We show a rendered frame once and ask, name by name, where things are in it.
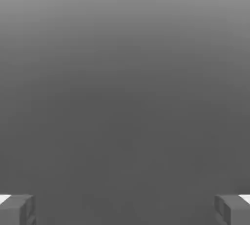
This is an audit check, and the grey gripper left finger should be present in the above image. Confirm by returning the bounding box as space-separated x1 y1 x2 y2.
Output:
0 194 37 225

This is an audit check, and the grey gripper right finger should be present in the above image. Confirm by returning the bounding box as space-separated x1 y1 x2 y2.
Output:
213 194 250 225

